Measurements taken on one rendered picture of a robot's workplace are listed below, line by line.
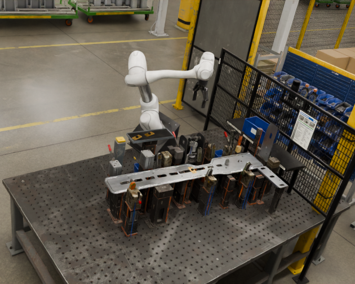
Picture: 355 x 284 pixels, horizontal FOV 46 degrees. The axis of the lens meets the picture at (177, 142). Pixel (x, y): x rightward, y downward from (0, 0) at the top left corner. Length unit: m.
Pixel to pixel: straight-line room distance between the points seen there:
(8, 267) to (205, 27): 3.94
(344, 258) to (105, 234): 2.58
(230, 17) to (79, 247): 3.68
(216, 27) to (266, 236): 3.28
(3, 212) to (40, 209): 1.12
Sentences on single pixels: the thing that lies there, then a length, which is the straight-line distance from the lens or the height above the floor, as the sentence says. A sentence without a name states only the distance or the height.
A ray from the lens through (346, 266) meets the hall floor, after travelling 4.59.
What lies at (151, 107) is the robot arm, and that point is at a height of 1.17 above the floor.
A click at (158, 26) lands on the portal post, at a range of 10.17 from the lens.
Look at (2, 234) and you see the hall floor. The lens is 4.12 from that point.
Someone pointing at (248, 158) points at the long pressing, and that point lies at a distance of 3.65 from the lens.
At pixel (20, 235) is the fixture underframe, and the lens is 3.75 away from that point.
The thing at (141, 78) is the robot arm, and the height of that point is 1.59.
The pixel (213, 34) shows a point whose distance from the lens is 5.86.
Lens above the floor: 2.80
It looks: 30 degrees down
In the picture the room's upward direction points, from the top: 11 degrees clockwise
